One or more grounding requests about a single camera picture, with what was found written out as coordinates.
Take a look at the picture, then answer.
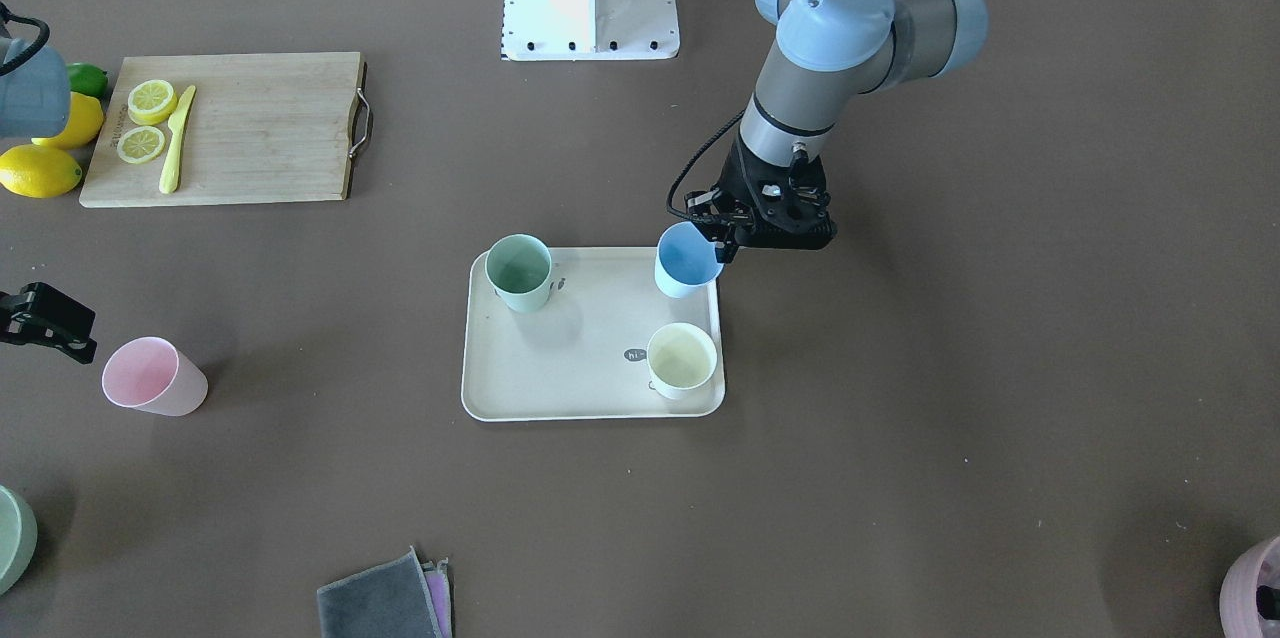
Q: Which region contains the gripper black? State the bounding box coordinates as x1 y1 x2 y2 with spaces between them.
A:
1 282 97 364
686 137 837 264

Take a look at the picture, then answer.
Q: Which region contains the blue cup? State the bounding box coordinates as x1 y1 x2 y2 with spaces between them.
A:
654 222 723 299

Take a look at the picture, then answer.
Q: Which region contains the pink cup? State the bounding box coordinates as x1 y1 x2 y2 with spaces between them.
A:
101 337 209 416

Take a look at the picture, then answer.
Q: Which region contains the cream white cup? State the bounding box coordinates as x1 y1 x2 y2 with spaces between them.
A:
646 322 719 401

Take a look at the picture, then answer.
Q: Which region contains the green cup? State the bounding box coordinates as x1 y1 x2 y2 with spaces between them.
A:
484 234 553 313

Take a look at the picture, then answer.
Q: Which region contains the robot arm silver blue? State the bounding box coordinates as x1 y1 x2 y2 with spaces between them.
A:
668 0 989 265
1 5 97 364

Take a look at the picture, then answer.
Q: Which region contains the beige tray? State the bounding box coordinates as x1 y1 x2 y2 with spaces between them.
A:
461 247 726 421

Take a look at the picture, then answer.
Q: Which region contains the yellow lemon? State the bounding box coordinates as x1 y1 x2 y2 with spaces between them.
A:
31 92 104 150
1 143 83 199

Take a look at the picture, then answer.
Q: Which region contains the lemon half slice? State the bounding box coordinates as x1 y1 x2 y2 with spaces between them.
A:
115 126 166 165
125 79 178 126

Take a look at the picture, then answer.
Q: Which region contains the mint green bowl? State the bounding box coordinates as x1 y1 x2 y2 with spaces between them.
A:
0 486 38 594

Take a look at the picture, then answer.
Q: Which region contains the yellow plastic knife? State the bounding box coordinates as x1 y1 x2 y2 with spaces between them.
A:
157 85 197 195

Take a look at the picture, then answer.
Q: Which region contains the green lime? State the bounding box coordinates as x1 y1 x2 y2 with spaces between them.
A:
67 61 110 99

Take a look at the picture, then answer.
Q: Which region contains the wooden cutting board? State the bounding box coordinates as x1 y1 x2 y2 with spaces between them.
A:
79 53 371 208

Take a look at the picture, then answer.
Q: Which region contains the grey folded cloth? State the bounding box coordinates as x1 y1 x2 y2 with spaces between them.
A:
316 550 454 637

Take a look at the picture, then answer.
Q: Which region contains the pink bowl with ice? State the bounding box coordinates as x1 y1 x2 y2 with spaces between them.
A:
1219 536 1279 637

